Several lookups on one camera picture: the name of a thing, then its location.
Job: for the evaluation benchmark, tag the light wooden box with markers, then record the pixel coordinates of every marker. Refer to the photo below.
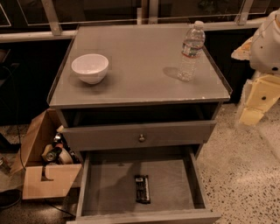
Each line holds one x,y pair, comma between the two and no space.
43,182

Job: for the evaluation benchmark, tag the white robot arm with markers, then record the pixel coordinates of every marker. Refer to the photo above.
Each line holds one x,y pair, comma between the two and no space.
262,51

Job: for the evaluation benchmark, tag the grey top drawer with knob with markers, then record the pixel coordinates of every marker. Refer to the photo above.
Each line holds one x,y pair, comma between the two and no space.
110,137

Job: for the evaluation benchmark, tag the white ceramic bowl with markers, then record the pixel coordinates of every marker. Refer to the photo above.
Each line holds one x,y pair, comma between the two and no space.
90,68

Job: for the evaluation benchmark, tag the open grey middle drawer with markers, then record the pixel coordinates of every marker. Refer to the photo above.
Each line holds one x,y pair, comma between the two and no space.
108,189

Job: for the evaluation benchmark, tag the cans and items in box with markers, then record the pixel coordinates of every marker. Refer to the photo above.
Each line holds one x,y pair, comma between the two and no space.
59,152

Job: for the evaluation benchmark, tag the grey drawer cabinet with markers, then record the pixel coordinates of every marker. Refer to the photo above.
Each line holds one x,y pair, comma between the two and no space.
141,85

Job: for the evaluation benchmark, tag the metal railing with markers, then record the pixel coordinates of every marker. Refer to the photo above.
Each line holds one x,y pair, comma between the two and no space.
30,20

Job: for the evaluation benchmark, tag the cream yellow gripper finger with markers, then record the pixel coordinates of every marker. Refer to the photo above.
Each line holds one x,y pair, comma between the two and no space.
264,93

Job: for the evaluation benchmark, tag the clear plastic water bottle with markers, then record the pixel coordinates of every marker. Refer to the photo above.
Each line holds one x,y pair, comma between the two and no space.
191,48

